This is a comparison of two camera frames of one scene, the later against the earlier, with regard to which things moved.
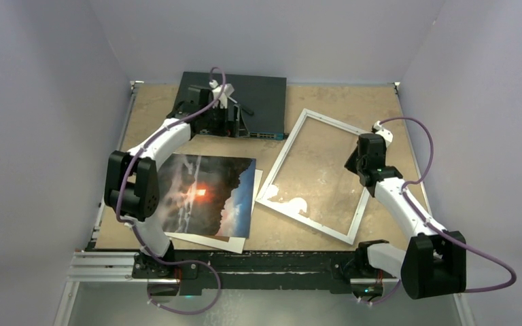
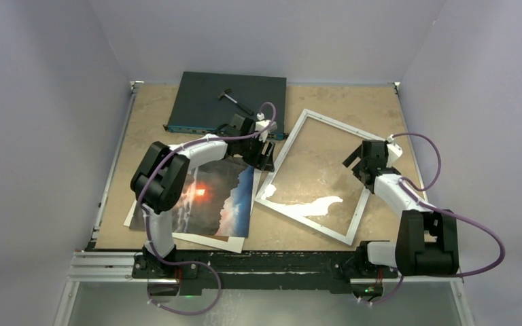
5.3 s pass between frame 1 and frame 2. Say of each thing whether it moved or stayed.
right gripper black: stayed
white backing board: stayed
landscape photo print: stayed
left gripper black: moved
